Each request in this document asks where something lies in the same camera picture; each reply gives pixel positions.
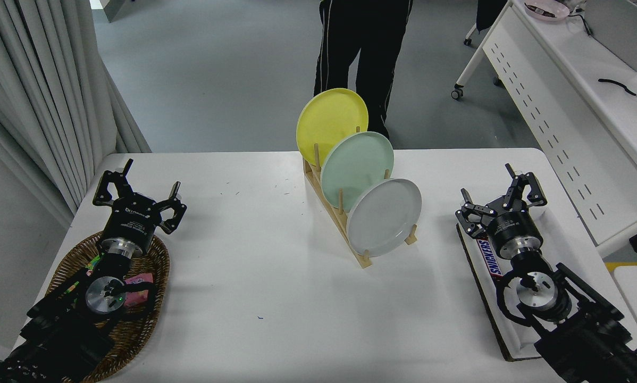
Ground grey laptop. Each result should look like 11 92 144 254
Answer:
584 0 637 72

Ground mint green plate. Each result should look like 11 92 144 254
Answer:
320 131 395 212

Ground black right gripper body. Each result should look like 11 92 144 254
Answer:
488 205 544 259

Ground pink bowl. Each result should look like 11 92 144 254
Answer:
524 0 571 22

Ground pale grey curtain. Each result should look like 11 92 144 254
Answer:
0 0 152 229

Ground white rectangular tray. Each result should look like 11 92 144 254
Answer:
456 205 569 362

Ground black fabric object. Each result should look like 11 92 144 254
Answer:
476 0 509 32

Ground white perforated desk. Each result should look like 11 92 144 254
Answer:
451 0 637 259

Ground person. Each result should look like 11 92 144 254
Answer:
313 0 414 140

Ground yellow plate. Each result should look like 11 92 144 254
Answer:
296 88 369 168

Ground thick black cable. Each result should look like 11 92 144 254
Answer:
598 78 637 99

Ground thin black cable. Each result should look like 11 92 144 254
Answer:
563 12 593 37

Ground brown Snickers bar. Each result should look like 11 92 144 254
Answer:
477 239 505 280

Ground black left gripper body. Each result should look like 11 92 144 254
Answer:
103 197 163 251

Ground pink snack packet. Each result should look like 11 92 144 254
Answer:
124 273 154 308

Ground brown wicker basket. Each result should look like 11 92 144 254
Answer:
46 230 171 382

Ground wooden plate rack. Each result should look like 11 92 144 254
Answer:
303 127 418 269

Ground pale grey plate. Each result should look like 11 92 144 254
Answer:
346 178 423 258

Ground green snack packet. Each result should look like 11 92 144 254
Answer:
58 255 102 298

